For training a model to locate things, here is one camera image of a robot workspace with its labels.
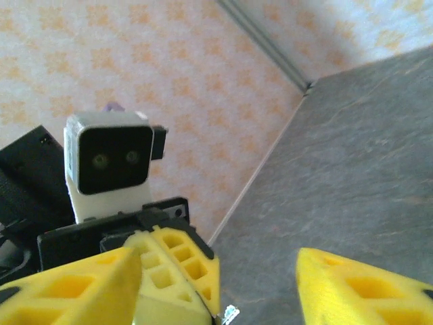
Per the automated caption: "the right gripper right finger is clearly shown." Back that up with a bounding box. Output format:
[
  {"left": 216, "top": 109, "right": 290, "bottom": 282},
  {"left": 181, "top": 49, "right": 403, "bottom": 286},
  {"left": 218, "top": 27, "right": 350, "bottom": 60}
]
[{"left": 296, "top": 246, "right": 433, "bottom": 325}]

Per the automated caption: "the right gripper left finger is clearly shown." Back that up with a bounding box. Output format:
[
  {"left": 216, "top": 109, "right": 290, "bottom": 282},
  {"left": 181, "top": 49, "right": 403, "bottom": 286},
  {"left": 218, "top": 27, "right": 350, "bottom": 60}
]
[{"left": 0, "top": 246, "right": 143, "bottom": 325}]

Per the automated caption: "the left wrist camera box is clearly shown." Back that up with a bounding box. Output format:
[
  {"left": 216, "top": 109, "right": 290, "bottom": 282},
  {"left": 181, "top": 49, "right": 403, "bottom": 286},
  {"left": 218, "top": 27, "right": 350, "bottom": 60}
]
[{"left": 63, "top": 110, "right": 169, "bottom": 224}]

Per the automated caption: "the aluminium frame corner post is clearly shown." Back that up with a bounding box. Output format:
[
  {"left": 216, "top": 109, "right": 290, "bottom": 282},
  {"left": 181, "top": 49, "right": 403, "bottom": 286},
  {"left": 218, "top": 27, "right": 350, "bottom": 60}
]
[{"left": 216, "top": 0, "right": 317, "bottom": 98}]

